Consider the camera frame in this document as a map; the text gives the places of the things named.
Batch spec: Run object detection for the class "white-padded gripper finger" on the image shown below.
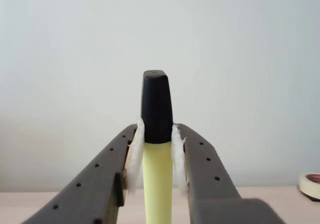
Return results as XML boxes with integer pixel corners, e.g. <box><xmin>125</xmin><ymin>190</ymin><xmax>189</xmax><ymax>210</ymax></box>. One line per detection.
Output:
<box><xmin>21</xmin><ymin>120</ymin><xmax>146</xmax><ymax>224</ymax></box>
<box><xmin>171</xmin><ymin>123</ymin><xmax>243</xmax><ymax>224</ymax></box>

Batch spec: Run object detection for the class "yellow Stabilo highlighter pen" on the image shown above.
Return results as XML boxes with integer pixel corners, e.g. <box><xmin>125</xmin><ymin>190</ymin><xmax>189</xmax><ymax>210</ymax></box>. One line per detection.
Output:
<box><xmin>139</xmin><ymin>70</ymin><xmax>175</xmax><ymax>224</ymax></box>

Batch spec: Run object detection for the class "masking tape roll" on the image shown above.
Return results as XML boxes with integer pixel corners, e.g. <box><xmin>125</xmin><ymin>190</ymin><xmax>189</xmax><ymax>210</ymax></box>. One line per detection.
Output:
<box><xmin>297</xmin><ymin>172</ymin><xmax>320</xmax><ymax>201</ymax></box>

